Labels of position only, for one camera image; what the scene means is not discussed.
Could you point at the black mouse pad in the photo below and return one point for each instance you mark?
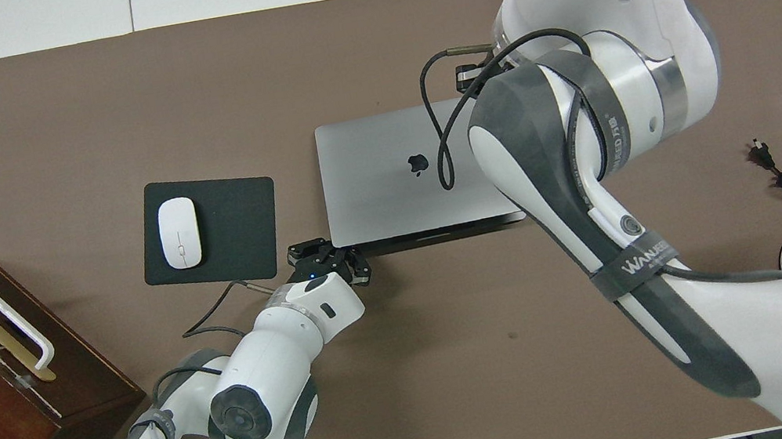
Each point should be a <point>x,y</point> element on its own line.
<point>236,221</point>

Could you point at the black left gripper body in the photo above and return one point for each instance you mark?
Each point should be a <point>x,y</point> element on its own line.
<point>323,264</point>

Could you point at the silver grey laptop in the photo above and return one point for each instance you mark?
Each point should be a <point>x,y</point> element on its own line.
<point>375,174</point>

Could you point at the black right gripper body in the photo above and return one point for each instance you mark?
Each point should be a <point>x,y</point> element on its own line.
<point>469,76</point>

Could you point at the brown table mat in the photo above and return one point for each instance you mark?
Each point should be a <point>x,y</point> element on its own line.
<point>66,131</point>

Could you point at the white computer mouse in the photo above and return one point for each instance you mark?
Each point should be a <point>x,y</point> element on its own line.
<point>179,233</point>

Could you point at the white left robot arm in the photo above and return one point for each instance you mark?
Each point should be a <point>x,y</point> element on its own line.
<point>271,359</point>

